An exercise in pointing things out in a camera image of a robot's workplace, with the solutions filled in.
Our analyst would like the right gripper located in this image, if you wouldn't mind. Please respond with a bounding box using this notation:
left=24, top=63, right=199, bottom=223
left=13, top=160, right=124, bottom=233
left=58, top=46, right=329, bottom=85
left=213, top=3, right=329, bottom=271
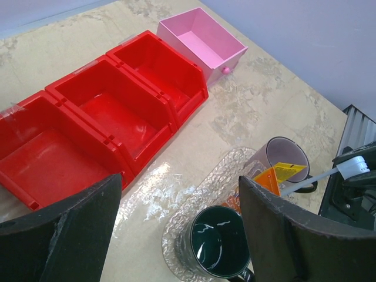
left=318, top=141, right=376, bottom=231

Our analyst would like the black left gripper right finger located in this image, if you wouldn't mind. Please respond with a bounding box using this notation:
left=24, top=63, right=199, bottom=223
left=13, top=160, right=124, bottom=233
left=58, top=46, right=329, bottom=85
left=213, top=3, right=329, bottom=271
left=239, top=176, right=375, bottom=281

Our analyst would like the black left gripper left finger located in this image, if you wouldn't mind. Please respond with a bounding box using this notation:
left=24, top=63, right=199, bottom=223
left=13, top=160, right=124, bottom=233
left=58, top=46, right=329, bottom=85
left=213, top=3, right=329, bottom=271
left=1, top=174, right=122, bottom=281

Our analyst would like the white toothbrush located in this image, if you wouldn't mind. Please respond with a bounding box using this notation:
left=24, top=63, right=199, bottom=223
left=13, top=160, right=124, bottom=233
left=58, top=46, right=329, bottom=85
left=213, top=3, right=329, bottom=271
left=280, top=156, right=370, bottom=197

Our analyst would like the dark green mug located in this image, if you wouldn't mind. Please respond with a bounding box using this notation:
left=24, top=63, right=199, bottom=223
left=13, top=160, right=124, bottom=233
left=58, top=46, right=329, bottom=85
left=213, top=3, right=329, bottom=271
left=174, top=206, right=256, bottom=281

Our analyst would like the yellow toothpaste tube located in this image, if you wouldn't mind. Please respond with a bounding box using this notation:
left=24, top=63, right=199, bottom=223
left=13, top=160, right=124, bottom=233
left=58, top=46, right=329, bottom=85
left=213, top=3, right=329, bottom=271
left=273, top=162, right=307, bottom=183

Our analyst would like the clear textured acrylic holder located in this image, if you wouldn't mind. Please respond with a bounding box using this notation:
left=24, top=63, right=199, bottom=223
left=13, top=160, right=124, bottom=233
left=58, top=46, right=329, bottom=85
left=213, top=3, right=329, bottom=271
left=243, top=160, right=281, bottom=196

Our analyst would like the grey-purple mug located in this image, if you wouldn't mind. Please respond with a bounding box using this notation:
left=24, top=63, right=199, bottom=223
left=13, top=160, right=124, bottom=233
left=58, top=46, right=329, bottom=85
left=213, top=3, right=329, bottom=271
left=249, top=136, right=311, bottom=191

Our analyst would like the clear textured oval tray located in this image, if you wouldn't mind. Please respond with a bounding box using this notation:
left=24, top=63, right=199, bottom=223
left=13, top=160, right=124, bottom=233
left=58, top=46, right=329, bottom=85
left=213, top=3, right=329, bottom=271
left=162, top=147, right=264, bottom=281

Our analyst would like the red left bin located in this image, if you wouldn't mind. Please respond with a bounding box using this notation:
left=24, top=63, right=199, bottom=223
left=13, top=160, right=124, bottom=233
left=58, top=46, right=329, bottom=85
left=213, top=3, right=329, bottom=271
left=1, top=91, right=135, bottom=211

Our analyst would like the red bin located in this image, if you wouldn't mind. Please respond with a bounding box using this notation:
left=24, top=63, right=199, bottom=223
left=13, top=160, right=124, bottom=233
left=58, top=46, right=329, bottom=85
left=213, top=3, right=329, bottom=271
left=45, top=55, right=177, bottom=175
left=106, top=30, right=209, bottom=128
left=1, top=91, right=135, bottom=211

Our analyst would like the red middle bin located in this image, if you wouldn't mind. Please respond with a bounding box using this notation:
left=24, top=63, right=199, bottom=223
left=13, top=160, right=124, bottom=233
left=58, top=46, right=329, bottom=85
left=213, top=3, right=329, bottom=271
left=45, top=55, right=177, bottom=175

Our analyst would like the red right bin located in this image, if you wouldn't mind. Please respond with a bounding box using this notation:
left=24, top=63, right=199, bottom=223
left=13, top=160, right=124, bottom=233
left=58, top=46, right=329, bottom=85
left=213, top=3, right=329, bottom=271
left=106, top=30, right=209, bottom=128

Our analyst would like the pink drawer box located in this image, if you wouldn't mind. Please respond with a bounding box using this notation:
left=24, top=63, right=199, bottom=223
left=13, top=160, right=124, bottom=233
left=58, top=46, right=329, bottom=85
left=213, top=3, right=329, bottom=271
left=157, top=7, right=248, bottom=86

